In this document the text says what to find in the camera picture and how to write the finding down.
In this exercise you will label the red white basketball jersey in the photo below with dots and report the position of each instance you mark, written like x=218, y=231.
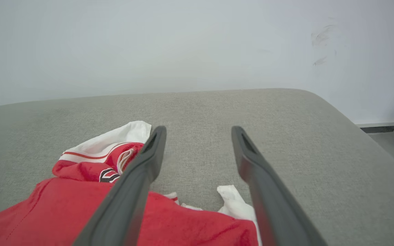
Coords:
x=63, y=212

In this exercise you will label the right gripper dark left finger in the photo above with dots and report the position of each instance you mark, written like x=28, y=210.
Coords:
x=125, y=205

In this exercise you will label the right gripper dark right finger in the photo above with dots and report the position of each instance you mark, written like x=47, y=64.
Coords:
x=275, y=208

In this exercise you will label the grey fabric sofa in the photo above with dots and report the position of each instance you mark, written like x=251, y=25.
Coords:
x=200, y=112

